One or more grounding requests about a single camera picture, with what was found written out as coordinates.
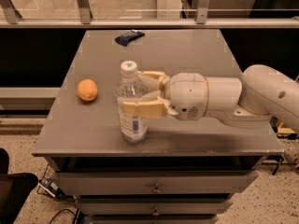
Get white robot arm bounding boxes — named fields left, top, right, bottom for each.
left=118, top=64, right=299, bottom=133

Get clear plastic water bottle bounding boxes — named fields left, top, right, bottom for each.
left=114, top=61, right=148, bottom=143

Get metal glass railing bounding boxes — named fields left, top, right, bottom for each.
left=0, top=0, right=299, bottom=29

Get orange fruit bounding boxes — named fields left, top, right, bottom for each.
left=77, top=79, right=98, bottom=102

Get grey drawer cabinet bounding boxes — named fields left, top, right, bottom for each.
left=34, top=30, right=283, bottom=224

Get drawer knob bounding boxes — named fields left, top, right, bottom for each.
left=151, top=184, right=162, bottom=194
left=151, top=209, right=160, bottom=217

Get top drawer knob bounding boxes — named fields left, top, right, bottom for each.
left=151, top=184, right=162, bottom=194

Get power strip on floor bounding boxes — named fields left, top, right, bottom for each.
left=38, top=178, right=63, bottom=198

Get black office chair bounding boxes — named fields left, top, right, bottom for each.
left=0, top=148, right=38, bottom=224

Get middle drawer knob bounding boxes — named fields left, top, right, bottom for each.
left=151, top=209, right=160, bottom=217

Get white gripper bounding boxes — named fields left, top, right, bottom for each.
left=120, top=71, right=207, bottom=120

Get yellow metal stand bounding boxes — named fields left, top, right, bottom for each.
left=274, top=120, right=297, bottom=139

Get dark blue rxbar wrapper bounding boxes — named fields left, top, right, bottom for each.
left=115, top=30, right=145, bottom=47

